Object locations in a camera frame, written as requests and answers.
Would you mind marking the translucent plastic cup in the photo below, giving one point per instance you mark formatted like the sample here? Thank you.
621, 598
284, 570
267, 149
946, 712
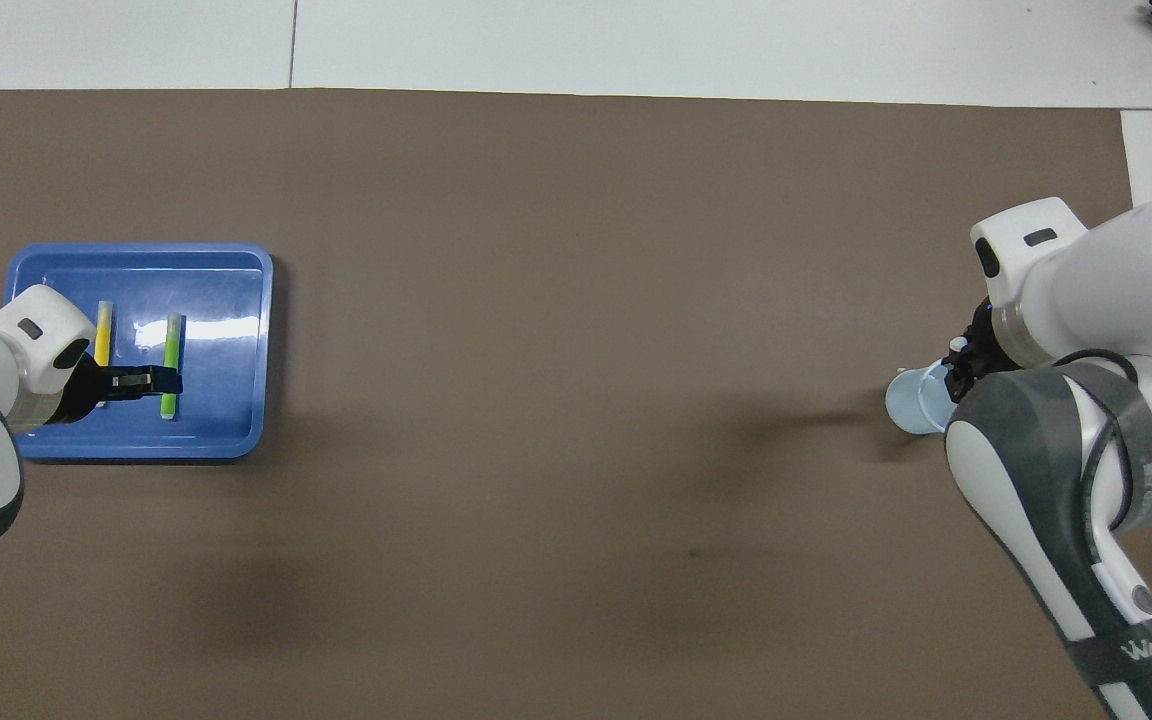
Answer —
911, 405

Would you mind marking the brown table mat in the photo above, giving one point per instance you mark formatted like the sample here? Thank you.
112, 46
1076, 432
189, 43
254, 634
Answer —
576, 300

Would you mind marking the green pen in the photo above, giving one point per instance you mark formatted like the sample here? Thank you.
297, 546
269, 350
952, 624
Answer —
172, 340

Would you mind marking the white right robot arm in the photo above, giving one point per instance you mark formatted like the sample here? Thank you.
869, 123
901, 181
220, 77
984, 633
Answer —
1106, 280

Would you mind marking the yellow pen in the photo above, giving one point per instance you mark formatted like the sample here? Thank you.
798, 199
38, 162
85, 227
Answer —
104, 335

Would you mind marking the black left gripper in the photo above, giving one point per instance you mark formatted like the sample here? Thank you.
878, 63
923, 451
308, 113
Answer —
81, 392

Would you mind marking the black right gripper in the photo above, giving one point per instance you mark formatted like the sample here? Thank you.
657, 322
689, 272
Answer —
986, 345

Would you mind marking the blue plastic tray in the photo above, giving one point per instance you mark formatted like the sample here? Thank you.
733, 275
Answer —
226, 300

